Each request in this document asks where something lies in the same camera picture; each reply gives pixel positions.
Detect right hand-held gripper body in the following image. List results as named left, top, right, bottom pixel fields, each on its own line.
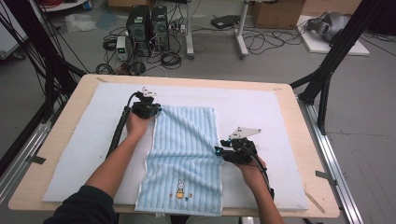
left=222, top=126, right=262, bottom=165

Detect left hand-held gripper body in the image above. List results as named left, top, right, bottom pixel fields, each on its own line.
left=131, top=86, right=161, bottom=119

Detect blue striped towel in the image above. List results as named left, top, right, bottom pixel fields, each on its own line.
left=134, top=105, right=225, bottom=217

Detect person's left hand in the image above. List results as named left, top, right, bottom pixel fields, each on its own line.
left=125, top=111, right=155, bottom=140

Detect person's right hand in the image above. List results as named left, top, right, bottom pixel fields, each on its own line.
left=234, top=156, right=270, bottom=191

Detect white foam mat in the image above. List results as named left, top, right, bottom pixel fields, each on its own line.
left=42, top=82, right=310, bottom=211

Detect wooden table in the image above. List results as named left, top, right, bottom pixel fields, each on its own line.
left=7, top=74, right=341, bottom=218

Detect white power supply box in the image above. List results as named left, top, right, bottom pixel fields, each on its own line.
left=115, top=35, right=129, bottom=62

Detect narrow black computer tower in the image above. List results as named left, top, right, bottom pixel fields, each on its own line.
left=150, top=5, right=171, bottom=52

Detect wide black computer tower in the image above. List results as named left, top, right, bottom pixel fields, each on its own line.
left=125, top=4, right=152, bottom=58

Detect white desk leg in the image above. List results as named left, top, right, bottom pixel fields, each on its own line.
left=234, top=0, right=250, bottom=59
left=184, top=0, right=195, bottom=60

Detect thin wooden strip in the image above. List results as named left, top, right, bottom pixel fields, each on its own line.
left=304, top=189, right=327, bottom=215

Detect clear plastic bag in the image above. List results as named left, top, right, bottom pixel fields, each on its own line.
left=64, top=13, right=98, bottom=34

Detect black flat device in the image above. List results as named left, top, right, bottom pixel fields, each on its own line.
left=210, top=14, right=241, bottom=30

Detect person's dark sleeve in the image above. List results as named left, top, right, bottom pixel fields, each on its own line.
left=42, top=184, right=120, bottom=224

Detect white floor board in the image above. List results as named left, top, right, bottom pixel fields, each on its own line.
left=295, top=14, right=371, bottom=57

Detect brown cardboard box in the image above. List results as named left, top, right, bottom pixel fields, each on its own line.
left=250, top=0, right=306, bottom=30

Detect white cabinet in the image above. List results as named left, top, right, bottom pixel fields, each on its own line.
left=0, top=0, right=30, bottom=61

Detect grey headset device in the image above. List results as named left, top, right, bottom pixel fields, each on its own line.
left=305, top=11, right=351, bottom=43

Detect right hand-held gripper cable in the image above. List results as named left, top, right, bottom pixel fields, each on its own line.
left=238, top=142, right=276, bottom=201

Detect hand-held gripper cable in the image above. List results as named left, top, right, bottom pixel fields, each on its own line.
left=238, top=142, right=276, bottom=201
left=106, top=91, right=140, bottom=160

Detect left hand-held gripper cable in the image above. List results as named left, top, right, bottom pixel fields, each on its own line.
left=106, top=91, right=140, bottom=160

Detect coiled black cable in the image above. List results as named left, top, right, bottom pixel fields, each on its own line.
left=160, top=50, right=183, bottom=70

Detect grey metal bracket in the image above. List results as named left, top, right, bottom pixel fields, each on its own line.
left=315, top=170, right=338, bottom=187

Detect aluminium rail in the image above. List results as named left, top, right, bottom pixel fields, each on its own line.
left=297, top=95, right=365, bottom=224
left=0, top=102, right=64, bottom=203

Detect loose floor cables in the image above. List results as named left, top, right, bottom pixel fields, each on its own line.
left=242, top=25, right=302, bottom=56

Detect black metal frame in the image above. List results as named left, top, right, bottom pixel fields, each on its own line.
left=289, top=0, right=388, bottom=136
left=0, top=0, right=89, bottom=123

